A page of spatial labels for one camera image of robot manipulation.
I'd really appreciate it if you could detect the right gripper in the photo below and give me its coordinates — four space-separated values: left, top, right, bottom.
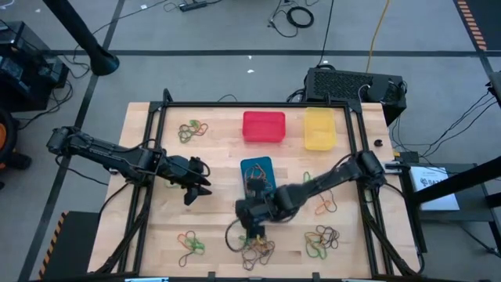
233 197 277 240

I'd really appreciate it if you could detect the black pole stand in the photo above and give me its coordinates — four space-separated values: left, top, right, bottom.
41 0 121 78

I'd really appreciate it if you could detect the black hazard striped mat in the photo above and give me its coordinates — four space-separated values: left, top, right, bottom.
453 0 501 52
38 211 101 281

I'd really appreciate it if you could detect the black hanging cable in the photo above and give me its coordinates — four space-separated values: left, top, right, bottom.
316 0 336 67

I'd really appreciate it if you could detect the black orange wheeled machine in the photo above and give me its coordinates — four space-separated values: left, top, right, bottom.
0 107 33 189

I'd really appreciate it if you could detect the yellow hanging cable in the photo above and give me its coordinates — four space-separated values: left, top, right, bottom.
366 0 392 74

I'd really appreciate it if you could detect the blue plastic basket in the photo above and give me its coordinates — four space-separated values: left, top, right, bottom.
239 155 278 201

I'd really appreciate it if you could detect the black power box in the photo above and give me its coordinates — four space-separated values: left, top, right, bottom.
392 150 423 173

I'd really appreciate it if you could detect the dark rubber band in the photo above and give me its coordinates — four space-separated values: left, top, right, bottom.
178 230 199 269
242 242 275 264
319 190 338 215
240 246 261 272
256 244 277 266
315 224 337 242
320 229 341 251
178 124 207 145

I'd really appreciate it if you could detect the red plastic basket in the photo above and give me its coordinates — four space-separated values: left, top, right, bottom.
241 110 287 144

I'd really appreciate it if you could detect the black power strip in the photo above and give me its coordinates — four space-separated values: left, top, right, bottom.
178 1 208 13

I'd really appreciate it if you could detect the white paper sheet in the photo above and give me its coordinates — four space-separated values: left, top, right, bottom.
409 166 461 212

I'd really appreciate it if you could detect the black equipment cart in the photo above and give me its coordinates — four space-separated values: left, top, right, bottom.
0 21 70 113

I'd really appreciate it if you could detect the yellow plastic basket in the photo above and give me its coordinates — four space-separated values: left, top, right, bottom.
304 107 338 152

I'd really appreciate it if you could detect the black computer case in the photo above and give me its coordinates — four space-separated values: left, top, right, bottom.
304 67 408 126

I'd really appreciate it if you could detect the black side table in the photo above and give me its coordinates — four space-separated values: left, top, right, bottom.
398 155 501 258

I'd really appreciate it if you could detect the black aluminium table frame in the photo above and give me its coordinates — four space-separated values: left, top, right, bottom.
93 88 427 281

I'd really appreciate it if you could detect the coiled black cable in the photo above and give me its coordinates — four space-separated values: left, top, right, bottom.
268 0 315 39

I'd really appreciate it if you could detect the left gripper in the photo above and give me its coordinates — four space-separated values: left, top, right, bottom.
160 155 214 207

